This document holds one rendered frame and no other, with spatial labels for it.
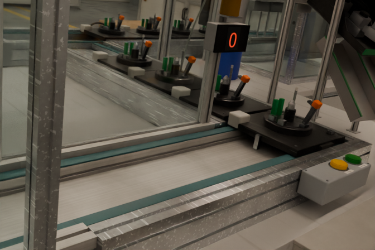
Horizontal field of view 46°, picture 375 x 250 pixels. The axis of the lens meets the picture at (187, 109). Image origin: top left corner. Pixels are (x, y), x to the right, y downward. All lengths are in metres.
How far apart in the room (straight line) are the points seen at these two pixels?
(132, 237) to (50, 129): 0.28
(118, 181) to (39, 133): 0.46
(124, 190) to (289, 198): 0.39
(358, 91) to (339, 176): 0.50
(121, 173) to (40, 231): 0.43
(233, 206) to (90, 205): 0.28
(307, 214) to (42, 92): 0.75
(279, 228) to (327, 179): 0.16
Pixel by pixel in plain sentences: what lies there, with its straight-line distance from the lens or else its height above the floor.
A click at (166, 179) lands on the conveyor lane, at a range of 0.99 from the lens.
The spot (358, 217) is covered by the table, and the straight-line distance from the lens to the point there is 1.16.
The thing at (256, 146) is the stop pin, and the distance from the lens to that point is 1.20.
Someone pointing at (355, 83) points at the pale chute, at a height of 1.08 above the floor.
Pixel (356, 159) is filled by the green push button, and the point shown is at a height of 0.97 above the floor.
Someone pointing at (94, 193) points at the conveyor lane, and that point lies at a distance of 0.91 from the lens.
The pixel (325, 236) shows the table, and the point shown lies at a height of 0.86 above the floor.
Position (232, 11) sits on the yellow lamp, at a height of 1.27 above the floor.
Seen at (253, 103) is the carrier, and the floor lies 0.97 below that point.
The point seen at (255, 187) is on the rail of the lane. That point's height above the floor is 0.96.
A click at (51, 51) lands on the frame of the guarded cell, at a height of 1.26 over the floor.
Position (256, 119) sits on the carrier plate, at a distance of 1.31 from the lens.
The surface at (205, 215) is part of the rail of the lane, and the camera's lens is 0.85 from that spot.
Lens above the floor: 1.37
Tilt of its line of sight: 18 degrees down
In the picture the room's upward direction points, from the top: 8 degrees clockwise
